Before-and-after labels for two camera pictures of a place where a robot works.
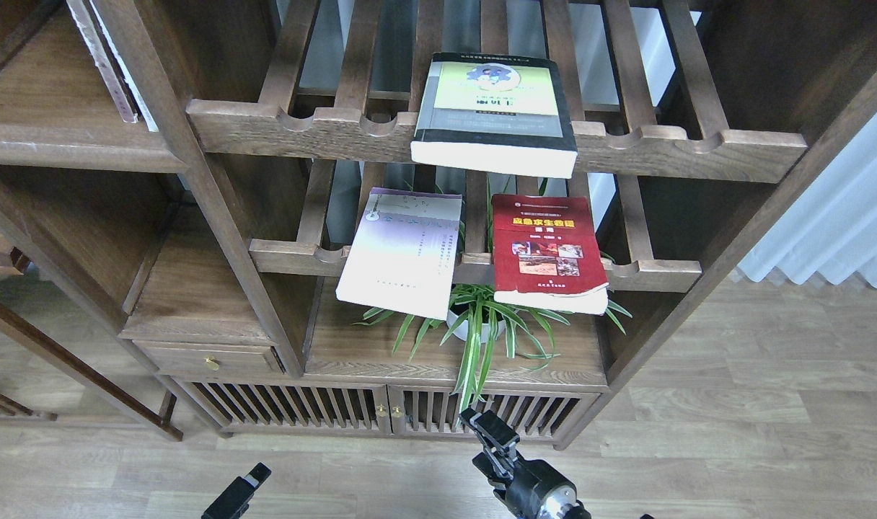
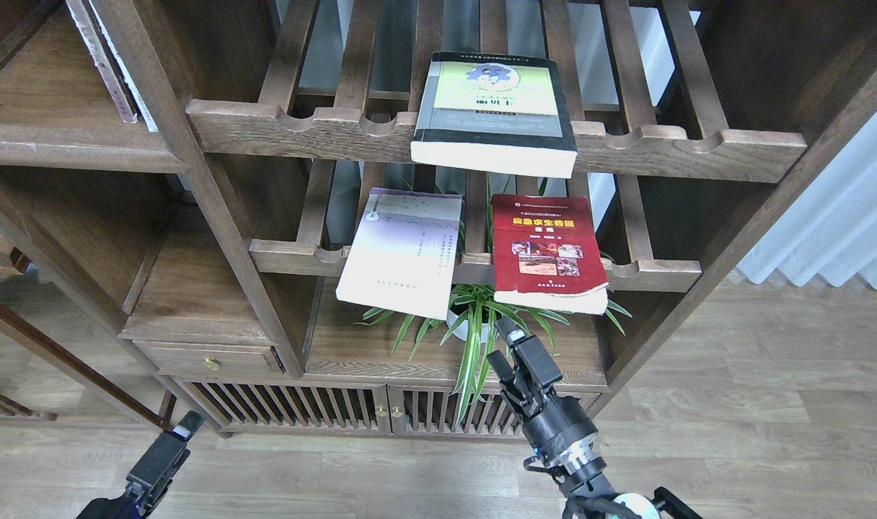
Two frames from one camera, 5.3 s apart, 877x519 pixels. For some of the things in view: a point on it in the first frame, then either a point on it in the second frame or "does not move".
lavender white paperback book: x=402 y=257 does not move
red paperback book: x=547 y=255 does not move
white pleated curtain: x=844 y=218 does not move
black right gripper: x=536 y=489 to x=561 y=432
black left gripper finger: x=233 y=502 to x=154 y=470
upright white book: x=128 y=80 does not move
